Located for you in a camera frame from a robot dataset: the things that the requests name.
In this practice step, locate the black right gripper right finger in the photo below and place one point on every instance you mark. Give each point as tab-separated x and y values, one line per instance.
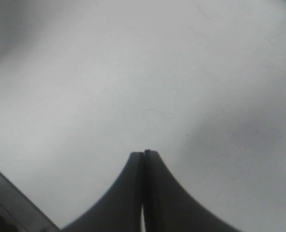
168	207

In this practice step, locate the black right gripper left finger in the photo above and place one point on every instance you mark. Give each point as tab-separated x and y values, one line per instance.
119	209

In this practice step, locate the white microwave oven body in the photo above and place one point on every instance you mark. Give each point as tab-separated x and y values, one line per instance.
18	213

